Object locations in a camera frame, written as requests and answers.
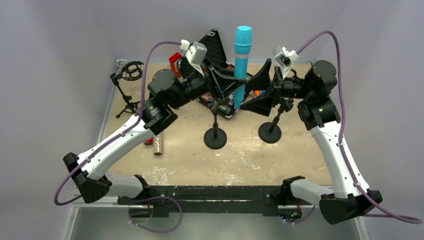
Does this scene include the black round-base mic stand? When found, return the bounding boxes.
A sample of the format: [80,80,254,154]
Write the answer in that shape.
[203,98,230,150]

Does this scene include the blue microphone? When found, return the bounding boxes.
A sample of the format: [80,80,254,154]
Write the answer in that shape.
[233,25,253,110]

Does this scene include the silver glitter microphone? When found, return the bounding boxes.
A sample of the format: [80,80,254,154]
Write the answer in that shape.
[153,132,164,156]

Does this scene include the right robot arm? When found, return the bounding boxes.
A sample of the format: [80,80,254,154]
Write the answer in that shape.
[240,60,383,225]

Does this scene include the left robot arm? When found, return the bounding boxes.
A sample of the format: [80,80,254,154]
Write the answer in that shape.
[63,65,245,204]

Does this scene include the black poker chip case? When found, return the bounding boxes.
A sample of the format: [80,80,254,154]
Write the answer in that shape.
[178,28,259,119]

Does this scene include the red toy block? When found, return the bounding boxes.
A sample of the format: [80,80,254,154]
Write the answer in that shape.
[168,52,182,78]

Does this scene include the red microphone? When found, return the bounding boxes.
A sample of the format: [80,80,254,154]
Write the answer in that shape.
[143,138,154,146]

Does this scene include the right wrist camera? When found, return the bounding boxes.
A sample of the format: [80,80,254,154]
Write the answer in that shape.
[272,46,299,79]

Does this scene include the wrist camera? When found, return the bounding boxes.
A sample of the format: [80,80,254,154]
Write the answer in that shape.
[272,46,299,79]
[180,39,207,77]

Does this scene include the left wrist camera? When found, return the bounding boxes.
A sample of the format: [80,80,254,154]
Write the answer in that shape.
[180,39,207,77]

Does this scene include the tripod stand with shock mount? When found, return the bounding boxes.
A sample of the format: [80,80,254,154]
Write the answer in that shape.
[109,59,144,119]

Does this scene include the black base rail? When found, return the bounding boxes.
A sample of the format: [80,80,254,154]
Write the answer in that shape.
[117,185,306,221]

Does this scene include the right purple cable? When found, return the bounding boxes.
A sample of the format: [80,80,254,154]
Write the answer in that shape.
[284,30,423,226]

